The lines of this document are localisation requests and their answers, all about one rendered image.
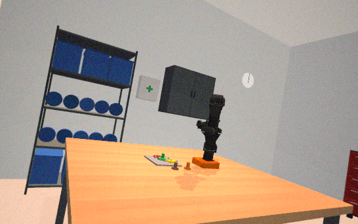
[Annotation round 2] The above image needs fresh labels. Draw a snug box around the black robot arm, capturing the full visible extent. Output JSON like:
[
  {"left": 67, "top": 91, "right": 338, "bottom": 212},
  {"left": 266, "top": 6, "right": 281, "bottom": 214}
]
[{"left": 196, "top": 94, "right": 225, "bottom": 161}]

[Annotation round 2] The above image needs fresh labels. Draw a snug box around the green gear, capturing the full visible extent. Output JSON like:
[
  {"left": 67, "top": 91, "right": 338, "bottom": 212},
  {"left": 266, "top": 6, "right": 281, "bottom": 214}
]
[{"left": 157, "top": 153, "right": 165, "bottom": 160}]

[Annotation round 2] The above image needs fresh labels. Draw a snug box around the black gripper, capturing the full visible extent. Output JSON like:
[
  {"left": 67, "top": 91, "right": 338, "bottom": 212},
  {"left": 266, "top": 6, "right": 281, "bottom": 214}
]
[{"left": 201, "top": 117, "right": 222, "bottom": 146}]

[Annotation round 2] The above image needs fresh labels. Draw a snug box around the orange gear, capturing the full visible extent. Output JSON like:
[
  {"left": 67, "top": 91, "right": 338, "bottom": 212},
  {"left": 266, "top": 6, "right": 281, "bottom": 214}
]
[{"left": 184, "top": 162, "right": 191, "bottom": 170}]

